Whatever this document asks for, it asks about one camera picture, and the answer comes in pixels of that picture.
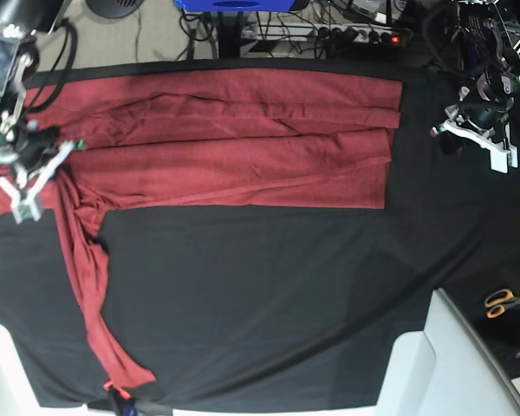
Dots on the black table cloth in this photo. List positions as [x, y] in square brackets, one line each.
[276, 308]

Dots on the blue clamp at bottom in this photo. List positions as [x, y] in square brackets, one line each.
[124, 404]

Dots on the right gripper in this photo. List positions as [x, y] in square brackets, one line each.
[26, 150]

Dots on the red long-sleeve T-shirt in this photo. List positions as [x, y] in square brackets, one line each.
[252, 136]

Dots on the white power strip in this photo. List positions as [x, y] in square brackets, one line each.
[363, 33]

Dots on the black stand post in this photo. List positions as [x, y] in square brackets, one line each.
[230, 25]

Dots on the blue plastic box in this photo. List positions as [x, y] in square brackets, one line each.
[196, 6]

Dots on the yellow-handled scissors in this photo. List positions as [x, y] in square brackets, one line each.
[499, 302]

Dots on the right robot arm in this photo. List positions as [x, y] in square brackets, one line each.
[20, 24]

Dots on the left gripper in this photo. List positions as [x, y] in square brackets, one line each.
[481, 111]

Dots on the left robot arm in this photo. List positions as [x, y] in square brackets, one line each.
[490, 31]

